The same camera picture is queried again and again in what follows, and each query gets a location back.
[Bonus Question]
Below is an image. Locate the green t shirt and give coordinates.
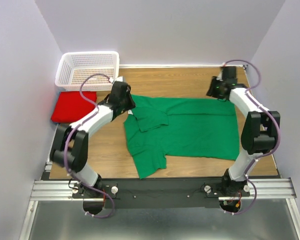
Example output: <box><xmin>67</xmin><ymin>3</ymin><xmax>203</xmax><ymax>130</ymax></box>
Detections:
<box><xmin>123</xmin><ymin>95</ymin><xmax>240</xmax><ymax>179</ymax></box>

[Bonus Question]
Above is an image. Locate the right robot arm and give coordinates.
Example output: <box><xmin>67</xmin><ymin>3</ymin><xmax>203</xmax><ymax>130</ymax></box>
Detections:
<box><xmin>206</xmin><ymin>65</ymin><xmax>281</xmax><ymax>196</ymax></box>

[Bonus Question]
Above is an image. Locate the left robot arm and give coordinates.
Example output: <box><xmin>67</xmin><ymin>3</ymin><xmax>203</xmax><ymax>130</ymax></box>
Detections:
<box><xmin>49</xmin><ymin>80</ymin><xmax>136</xmax><ymax>198</ymax></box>

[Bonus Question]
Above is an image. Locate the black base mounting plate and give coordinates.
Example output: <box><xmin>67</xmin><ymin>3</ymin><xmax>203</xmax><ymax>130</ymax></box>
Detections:
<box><xmin>69</xmin><ymin>177</ymin><xmax>250</xmax><ymax>209</ymax></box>

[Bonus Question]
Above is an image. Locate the aluminium frame rail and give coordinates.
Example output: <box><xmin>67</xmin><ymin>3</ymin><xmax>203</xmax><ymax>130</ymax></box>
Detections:
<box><xmin>18</xmin><ymin>122</ymin><xmax>300</xmax><ymax>240</ymax></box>

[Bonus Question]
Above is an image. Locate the folded red t shirt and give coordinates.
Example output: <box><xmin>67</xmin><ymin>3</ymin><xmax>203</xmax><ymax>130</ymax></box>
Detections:
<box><xmin>50</xmin><ymin>91</ymin><xmax>95</xmax><ymax>124</ymax></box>

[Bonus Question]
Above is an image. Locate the white plastic perforated basket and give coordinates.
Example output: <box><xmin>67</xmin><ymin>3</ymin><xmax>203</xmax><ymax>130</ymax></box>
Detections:
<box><xmin>54</xmin><ymin>51</ymin><xmax>120</xmax><ymax>92</ymax></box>

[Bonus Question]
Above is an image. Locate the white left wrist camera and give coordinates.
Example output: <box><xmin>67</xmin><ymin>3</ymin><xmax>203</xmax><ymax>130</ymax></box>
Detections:
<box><xmin>114</xmin><ymin>76</ymin><xmax>125</xmax><ymax>82</ymax></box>

